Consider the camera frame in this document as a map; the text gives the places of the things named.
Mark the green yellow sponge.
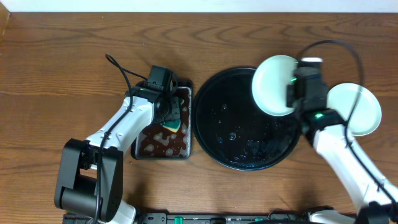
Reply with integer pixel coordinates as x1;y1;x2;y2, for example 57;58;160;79
162;96;182;133

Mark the light blue plate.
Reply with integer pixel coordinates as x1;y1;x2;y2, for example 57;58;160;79
251;55;297;116

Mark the light green plate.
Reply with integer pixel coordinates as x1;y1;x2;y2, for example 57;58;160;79
327;83;382;136

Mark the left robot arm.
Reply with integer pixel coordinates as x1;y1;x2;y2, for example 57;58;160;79
54;86;179;223

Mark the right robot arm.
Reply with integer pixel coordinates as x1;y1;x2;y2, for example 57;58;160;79
287;65;397;223

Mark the rectangular black soapy tray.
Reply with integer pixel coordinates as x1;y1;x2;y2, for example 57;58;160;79
131;80;193;160

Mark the round black tray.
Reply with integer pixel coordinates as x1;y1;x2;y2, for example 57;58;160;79
192;67;301;171

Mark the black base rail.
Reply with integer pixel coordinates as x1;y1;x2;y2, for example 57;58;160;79
62;212;312;224

